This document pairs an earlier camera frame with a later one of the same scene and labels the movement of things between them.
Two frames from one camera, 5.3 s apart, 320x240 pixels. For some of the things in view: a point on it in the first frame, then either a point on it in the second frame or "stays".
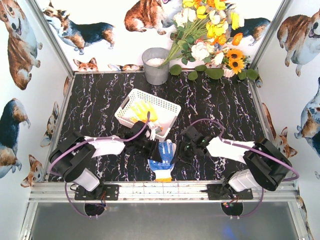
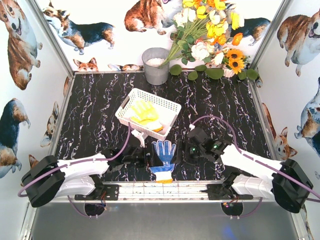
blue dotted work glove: (162, 170) stays
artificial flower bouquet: (203, 40) stays
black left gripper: (154, 150) → (141, 155)
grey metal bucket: (152, 58) stays
